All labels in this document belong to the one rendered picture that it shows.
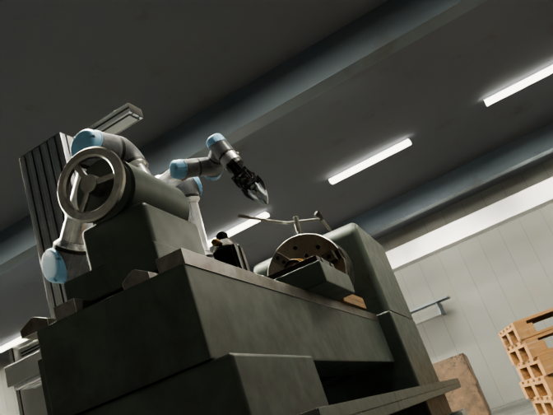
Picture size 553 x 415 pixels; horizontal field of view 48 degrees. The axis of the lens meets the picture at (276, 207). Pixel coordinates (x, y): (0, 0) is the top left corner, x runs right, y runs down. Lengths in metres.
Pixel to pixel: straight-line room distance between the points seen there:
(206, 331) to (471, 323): 11.27
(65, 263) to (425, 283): 10.54
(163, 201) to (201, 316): 0.38
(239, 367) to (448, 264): 11.41
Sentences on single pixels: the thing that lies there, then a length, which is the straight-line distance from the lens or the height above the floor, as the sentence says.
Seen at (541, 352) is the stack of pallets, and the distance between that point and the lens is 4.81.
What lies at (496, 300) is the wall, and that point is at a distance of 12.12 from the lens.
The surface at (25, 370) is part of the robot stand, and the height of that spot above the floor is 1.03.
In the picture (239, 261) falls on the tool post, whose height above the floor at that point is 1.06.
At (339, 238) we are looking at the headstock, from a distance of 2.50.
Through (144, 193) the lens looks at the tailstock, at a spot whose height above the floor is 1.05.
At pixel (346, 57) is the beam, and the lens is 5.62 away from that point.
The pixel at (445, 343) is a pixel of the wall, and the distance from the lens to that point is 12.24.
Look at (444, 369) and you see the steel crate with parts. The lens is 7.20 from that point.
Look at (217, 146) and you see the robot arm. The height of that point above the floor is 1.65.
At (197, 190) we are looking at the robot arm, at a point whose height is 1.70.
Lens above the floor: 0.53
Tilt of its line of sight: 20 degrees up
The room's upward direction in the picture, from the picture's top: 20 degrees counter-clockwise
